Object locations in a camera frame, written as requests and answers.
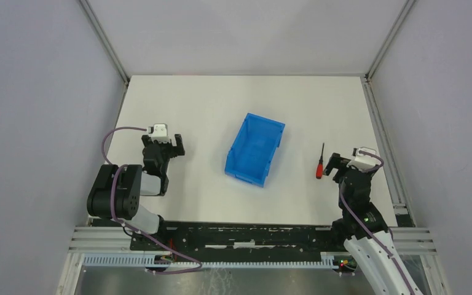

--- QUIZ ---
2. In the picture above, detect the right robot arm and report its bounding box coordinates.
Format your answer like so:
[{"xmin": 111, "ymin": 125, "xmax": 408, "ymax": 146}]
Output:
[{"xmin": 322, "ymin": 147, "xmax": 422, "ymax": 294}]

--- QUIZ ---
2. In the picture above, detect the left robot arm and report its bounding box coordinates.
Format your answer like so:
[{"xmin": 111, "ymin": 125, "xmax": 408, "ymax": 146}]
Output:
[{"xmin": 87, "ymin": 134, "xmax": 185, "ymax": 234}]

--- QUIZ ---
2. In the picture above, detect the blue plastic storage bin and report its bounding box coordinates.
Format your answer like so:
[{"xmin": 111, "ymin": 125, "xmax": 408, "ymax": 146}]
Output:
[{"xmin": 224, "ymin": 113, "xmax": 285, "ymax": 187}]

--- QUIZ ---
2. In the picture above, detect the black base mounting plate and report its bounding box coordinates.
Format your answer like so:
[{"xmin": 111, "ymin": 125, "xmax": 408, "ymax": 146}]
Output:
[{"xmin": 90, "ymin": 219, "xmax": 353, "ymax": 264}]

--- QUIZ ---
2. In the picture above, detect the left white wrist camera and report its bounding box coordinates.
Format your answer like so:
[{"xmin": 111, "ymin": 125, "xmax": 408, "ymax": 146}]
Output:
[{"xmin": 147, "ymin": 124, "xmax": 170, "ymax": 143}]

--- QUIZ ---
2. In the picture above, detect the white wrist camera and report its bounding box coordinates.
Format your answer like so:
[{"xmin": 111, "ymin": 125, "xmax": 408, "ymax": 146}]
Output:
[
  {"xmin": 347, "ymin": 147, "xmax": 380, "ymax": 171},
  {"xmin": 147, "ymin": 124, "xmax": 170, "ymax": 143}
]

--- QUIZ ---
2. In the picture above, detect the red handled screwdriver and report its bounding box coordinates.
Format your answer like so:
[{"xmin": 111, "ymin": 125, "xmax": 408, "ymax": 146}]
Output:
[{"xmin": 315, "ymin": 143, "xmax": 325, "ymax": 179}]

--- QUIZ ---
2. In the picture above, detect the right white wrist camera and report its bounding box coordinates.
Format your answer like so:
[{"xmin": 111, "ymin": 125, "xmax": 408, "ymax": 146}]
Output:
[{"xmin": 347, "ymin": 147, "xmax": 380, "ymax": 171}]

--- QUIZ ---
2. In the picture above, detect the right aluminium side rail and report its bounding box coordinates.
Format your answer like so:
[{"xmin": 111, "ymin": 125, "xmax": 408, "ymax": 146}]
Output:
[{"xmin": 361, "ymin": 75, "xmax": 415, "ymax": 227}]

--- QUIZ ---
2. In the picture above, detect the aluminium front frame rail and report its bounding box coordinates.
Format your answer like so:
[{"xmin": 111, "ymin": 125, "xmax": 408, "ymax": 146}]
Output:
[{"xmin": 69, "ymin": 227, "xmax": 438, "ymax": 256}]

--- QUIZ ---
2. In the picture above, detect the white slotted cable duct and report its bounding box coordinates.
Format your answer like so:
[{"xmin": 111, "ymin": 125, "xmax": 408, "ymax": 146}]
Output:
[{"xmin": 82, "ymin": 253, "xmax": 336, "ymax": 270}]

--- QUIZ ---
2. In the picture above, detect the left aluminium corner post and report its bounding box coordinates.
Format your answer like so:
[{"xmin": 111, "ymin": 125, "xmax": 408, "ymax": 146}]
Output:
[{"xmin": 77, "ymin": 0, "xmax": 130, "ymax": 87}]

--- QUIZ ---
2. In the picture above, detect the aluminium corner post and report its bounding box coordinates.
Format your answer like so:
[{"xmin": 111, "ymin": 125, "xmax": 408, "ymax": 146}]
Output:
[
  {"xmin": 77, "ymin": 0, "xmax": 130, "ymax": 87},
  {"xmin": 365, "ymin": 0, "xmax": 417, "ymax": 81}
]

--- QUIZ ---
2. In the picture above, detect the right aluminium corner post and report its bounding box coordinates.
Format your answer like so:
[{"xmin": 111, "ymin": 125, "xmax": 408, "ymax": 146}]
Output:
[{"xmin": 365, "ymin": 0, "xmax": 417, "ymax": 81}]

